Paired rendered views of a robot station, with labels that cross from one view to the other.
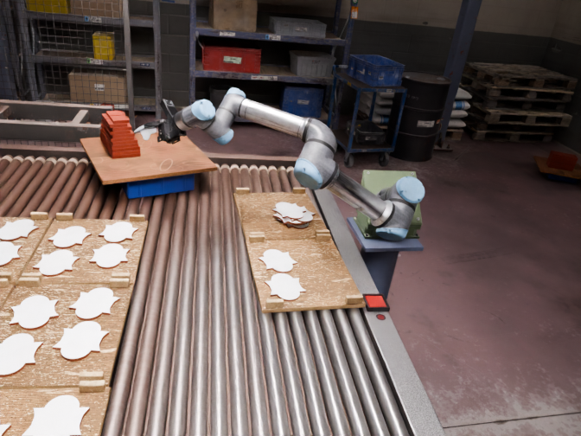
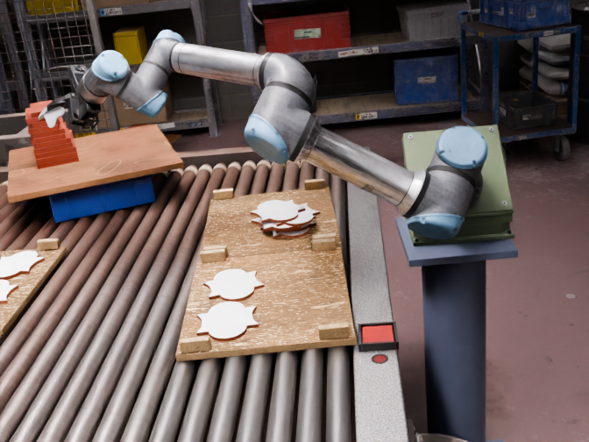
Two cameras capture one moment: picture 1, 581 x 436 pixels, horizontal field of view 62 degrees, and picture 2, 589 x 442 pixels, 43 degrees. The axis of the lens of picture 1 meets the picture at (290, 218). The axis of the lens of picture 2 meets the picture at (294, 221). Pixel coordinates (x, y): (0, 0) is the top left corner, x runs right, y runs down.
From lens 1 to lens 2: 0.60 m
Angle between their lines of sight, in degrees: 16
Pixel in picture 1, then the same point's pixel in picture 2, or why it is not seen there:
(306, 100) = (431, 76)
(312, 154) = (266, 105)
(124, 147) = (53, 150)
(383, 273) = (460, 305)
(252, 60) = (337, 30)
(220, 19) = not seen: outside the picture
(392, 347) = (379, 404)
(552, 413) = not seen: outside the picture
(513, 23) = not seen: outside the picture
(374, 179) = (422, 146)
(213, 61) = (279, 40)
